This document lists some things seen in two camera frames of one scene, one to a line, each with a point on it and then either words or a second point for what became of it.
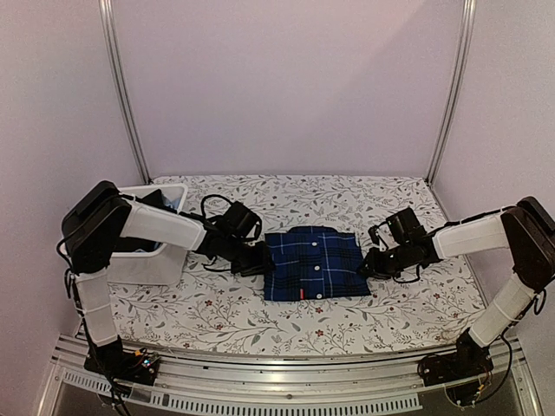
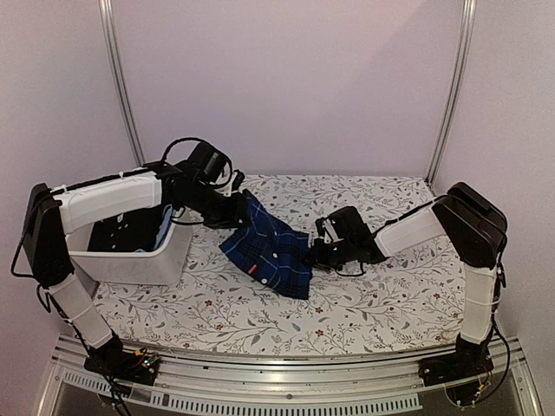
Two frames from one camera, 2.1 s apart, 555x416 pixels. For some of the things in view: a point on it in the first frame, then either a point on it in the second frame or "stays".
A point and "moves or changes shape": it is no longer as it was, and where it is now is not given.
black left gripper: [259, 266] to [232, 218]
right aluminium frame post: [454, 101] stays
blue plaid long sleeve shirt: [315, 263] moves or changes shape
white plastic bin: [165, 265] stays
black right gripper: [375, 269] to [317, 257]
